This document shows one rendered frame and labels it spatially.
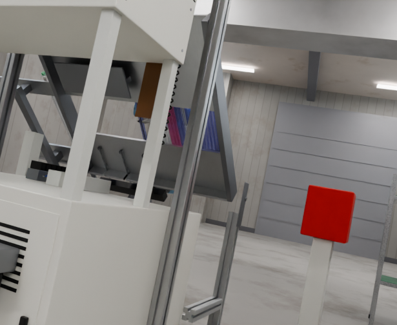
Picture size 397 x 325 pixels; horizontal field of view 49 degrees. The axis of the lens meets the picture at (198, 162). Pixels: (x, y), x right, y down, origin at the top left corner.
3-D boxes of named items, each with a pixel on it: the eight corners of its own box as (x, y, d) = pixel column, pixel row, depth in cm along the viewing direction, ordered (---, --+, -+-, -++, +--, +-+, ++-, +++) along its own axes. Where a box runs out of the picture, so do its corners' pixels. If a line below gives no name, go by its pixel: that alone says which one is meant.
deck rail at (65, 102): (85, 173, 193) (93, 164, 197) (89, 173, 192) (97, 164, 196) (22, 17, 149) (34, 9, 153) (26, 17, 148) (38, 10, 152)
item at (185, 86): (60, 99, 169) (68, 93, 172) (215, 118, 142) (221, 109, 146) (26, 17, 148) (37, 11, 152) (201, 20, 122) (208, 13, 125)
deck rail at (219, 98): (226, 201, 166) (232, 190, 170) (232, 202, 165) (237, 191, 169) (201, 20, 122) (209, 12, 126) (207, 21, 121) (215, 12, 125)
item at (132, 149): (91, 167, 193) (95, 163, 195) (228, 194, 167) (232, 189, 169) (78, 133, 182) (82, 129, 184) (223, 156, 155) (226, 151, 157)
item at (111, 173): (89, 173, 192) (98, 163, 197) (226, 201, 166) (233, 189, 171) (88, 171, 192) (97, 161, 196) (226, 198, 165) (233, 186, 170)
